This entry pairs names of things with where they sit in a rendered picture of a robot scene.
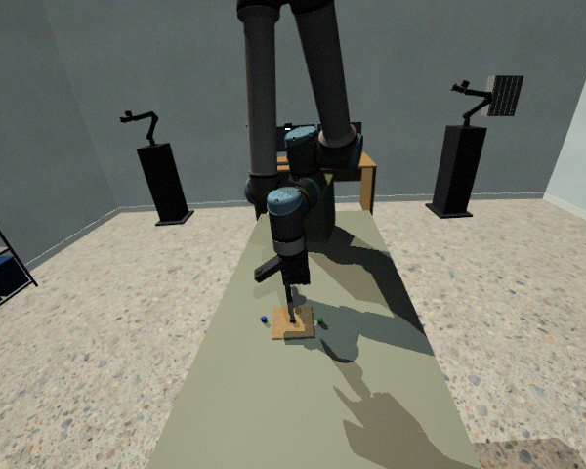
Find tan flat mat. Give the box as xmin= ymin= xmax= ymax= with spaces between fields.
xmin=272 ymin=305 xmax=314 ymax=339

